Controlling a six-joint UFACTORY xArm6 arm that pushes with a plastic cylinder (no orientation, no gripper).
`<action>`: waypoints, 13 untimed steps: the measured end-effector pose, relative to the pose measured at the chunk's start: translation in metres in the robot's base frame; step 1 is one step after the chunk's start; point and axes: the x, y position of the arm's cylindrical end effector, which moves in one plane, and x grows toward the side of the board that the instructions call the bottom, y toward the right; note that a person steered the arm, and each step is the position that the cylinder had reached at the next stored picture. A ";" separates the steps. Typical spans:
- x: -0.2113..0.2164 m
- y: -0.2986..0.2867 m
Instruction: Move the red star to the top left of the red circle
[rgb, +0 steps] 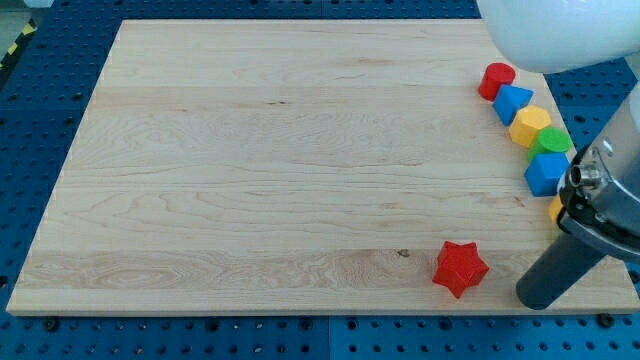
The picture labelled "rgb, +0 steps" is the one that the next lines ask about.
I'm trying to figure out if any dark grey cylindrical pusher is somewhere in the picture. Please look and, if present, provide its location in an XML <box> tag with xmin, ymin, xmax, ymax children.
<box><xmin>515</xmin><ymin>232</ymin><xmax>604</xmax><ymax>310</ymax></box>

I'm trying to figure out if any red cylinder block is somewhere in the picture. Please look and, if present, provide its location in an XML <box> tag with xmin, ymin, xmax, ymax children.
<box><xmin>478</xmin><ymin>62</ymin><xmax>516</xmax><ymax>101</ymax></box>

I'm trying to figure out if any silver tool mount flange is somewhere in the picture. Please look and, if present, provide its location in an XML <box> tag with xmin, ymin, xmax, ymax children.
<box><xmin>557</xmin><ymin>143</ymin><xmax>639</xmax><ymax>263</ymax></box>

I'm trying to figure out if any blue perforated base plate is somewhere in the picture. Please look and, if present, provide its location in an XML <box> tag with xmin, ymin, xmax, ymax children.
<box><xmin>1</xmin><ymin>0</ymin><xmax>639</xmax><ymax>359</ymax></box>

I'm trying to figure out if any yellow hexagon block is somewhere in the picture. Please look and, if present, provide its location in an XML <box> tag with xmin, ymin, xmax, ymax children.
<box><xmin>509</xmin><ymin>105</ymin><xmax>552</xmax><ymax>148</ymax></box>

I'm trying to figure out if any light wooden board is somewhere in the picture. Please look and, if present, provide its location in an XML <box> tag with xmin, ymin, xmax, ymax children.
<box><xmin>5</xmin><ymin>18</ymin><xmax>640</xmax><ymax>318</ymax></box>

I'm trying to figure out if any blue cube block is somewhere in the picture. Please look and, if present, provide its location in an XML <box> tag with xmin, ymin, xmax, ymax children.
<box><xmin>524</xmin><ymin>153</ymin><xmax>569</xmax><ymax>197</ymax></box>

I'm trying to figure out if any red star block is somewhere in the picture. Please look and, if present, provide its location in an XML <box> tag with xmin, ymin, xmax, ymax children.
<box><xmin>432</xmin><ymin>241</ymin><xmax>490</xmax><ymax>299</ymax></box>

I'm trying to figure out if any blue triangle block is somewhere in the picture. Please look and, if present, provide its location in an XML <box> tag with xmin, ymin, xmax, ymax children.
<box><xmin>493</xmin><ymin>85</ymin><xmax>534</xmax><ymax>126</ymax></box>

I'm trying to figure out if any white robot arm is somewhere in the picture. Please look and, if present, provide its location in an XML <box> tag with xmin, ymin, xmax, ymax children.
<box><xmin>478</xmin><ymin>0</ymin><xmax>639</xmax><ymax>310</ymax></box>

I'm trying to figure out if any green cylinder block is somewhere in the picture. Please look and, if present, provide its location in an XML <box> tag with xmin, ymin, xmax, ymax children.
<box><xmin>527</xmin><ymin>127</ymin><xmax>572</xmax><ymax>162</ymax></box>

